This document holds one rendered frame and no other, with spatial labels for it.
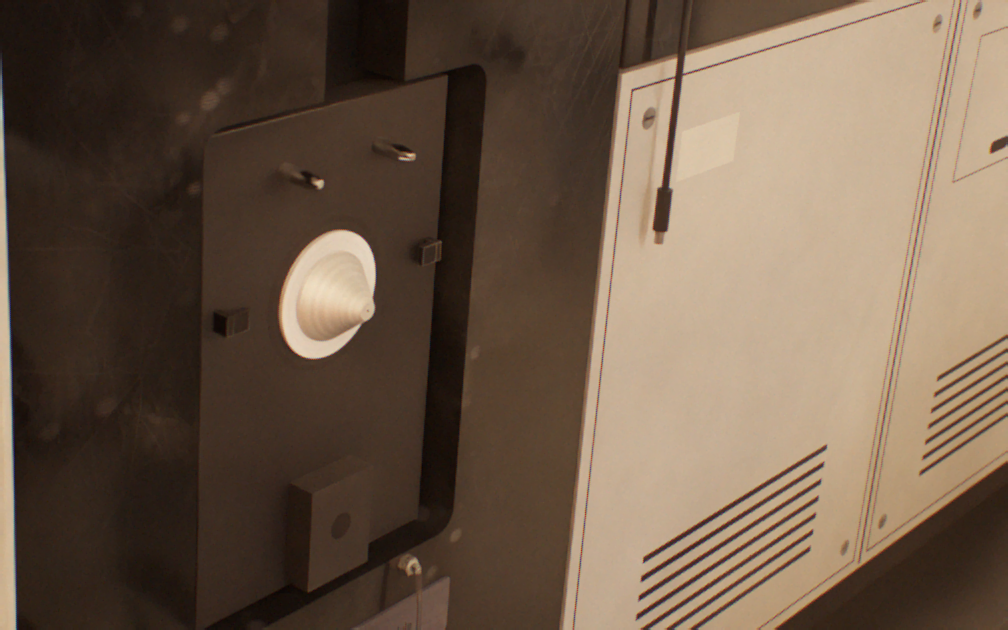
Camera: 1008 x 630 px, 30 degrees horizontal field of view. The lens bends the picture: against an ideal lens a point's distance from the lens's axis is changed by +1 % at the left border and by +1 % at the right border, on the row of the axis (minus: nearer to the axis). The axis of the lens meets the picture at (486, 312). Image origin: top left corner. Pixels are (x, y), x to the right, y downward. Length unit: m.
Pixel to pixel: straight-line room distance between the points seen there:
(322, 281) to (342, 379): 0.07
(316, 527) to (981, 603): 0.84
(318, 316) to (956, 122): 0.66
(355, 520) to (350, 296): 0.13
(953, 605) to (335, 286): 0.88
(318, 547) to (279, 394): 0.08
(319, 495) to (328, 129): 0.18
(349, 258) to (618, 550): 0.36
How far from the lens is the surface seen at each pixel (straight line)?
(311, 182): 0.81
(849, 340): 1.34
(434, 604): 1.01
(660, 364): 1.12
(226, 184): 0.80
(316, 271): 0.85
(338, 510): 0.91
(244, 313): 0.82
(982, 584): 1.66
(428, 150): 0.89
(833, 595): 1.56
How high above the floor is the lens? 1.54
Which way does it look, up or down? 23 degrees down
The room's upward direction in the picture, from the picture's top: 5 degrees clockwise
